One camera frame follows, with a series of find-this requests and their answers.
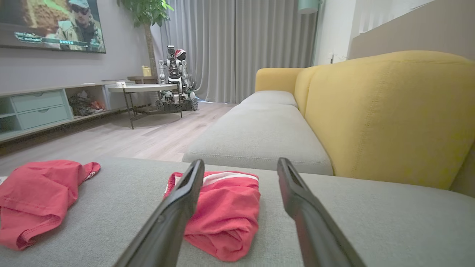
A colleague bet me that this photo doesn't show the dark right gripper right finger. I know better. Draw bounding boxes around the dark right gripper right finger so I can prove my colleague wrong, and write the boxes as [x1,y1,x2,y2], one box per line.
[276,158,366,267]

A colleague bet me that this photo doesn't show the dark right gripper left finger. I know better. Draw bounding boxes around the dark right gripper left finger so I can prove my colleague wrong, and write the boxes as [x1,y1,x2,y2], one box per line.
[113,159,205,267]

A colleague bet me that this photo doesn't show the red white basketball jersey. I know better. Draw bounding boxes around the red white basketball jersey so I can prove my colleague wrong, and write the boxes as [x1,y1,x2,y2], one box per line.
[0,159,101,251]

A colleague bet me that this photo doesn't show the red garment with striped trim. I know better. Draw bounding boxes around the red garment with striped trim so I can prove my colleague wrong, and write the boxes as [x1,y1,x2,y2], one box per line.
[164,171,261,263]

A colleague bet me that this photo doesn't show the large grey sofa seat cushion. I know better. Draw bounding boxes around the large grey sofa seat cushion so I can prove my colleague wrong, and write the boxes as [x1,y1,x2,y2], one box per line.
[0,158,475,267]

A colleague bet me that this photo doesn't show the large yellow sofa backrest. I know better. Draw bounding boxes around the large yellow sofa backrest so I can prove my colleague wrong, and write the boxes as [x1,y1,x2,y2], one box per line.
[304,50,475,190]

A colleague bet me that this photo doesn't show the small grey sofa seat cushion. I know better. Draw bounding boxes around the small grey sofa seat cushion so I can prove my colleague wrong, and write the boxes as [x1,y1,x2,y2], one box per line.
[240,90,298,109]

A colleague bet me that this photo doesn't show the narrow yellow sofa backrest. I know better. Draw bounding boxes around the narrow yellow sofa backrest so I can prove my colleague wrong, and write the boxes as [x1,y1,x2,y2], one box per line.
[295,66,321,116]

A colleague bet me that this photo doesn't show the round white coffee table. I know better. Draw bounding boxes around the round white coffee table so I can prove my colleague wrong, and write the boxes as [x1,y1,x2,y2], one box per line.
[108,83,184,129]

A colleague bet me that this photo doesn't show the small colourful clutter pile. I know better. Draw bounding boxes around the small colourful clutter pile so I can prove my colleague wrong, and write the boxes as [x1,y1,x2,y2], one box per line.
[69,91,106,116]

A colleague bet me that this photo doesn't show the white humanoid robot red cap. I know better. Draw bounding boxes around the white humanoid robot red cap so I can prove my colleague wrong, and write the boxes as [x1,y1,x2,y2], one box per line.
[155,45,199,112]

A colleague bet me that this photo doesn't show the dark wooden side table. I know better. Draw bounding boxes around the dark wooden side table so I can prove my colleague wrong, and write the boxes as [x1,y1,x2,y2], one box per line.
[127,76,158,85]

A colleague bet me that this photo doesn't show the yellow sofa armrest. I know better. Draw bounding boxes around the yellow sofa armrest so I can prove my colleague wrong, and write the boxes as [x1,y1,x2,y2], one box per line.
[255,68,305,93]

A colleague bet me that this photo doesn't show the pale green TV cabinet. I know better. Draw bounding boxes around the pale green TV cabinet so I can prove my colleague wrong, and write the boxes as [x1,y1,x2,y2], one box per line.
[0,82,136,143]

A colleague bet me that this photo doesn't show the grey pleated curtain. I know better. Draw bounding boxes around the grey pleated curtain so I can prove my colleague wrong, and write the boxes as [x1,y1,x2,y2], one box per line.
[160,0,320,104]

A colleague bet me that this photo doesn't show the green potted tree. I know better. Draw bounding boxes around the green potted tree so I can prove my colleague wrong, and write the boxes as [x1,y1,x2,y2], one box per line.
[117,0,175,80]

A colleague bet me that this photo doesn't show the wall-mounted flat television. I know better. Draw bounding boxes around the wall-mounted flat television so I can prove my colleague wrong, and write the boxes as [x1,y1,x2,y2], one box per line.
[0,0,106,54]

